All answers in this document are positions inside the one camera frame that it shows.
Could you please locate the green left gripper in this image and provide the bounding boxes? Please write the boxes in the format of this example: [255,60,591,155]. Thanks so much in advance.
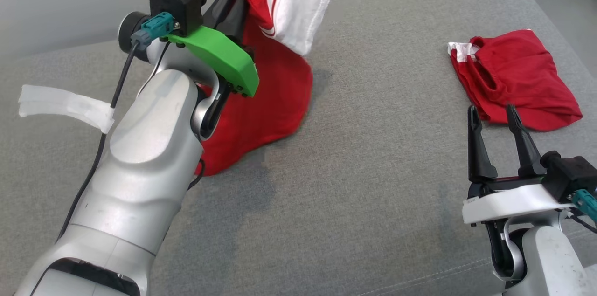
[167,0,260,98]

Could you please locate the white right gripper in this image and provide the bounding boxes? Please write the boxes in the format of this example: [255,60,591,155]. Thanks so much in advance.
[461,103,577,227]

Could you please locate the red shorts white stripes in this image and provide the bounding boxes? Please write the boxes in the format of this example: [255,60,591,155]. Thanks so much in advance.
[447,29,583,132]

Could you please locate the red t-shirt white sleeves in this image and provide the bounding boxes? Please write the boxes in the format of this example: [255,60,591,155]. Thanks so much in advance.
[195,0,340,177]

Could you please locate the left camera cable teal plug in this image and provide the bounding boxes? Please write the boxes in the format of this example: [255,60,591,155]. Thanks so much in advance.
[55,12,176,243]

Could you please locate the camera cable teal plug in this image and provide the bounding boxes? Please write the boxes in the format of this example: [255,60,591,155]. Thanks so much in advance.
[55,12,176,243]
[570,188,597,223]

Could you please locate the right camera cable teal plug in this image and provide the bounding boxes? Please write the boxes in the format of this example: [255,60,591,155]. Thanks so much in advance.
[570,188,597,223]

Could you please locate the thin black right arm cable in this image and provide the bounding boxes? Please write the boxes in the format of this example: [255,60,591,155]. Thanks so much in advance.
[557,207,597,235]

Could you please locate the white tape on cable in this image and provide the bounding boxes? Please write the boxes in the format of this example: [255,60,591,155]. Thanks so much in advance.
[18,84,115,134]

